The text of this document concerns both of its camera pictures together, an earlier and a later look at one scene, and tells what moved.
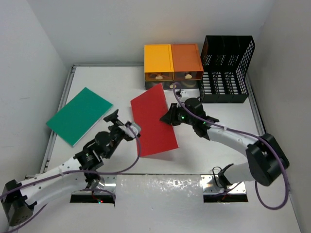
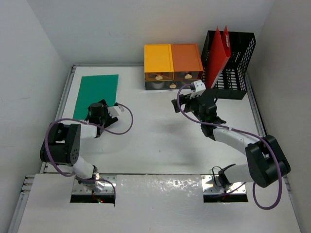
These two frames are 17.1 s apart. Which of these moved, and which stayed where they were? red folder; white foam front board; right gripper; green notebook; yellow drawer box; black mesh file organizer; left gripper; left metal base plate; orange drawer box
Moved: left gripper; red folder; right gripper; green notebook
Stayed: left metal base plate; white foam front board; yellow drawer box; black mesh file organizer; orange drawer box
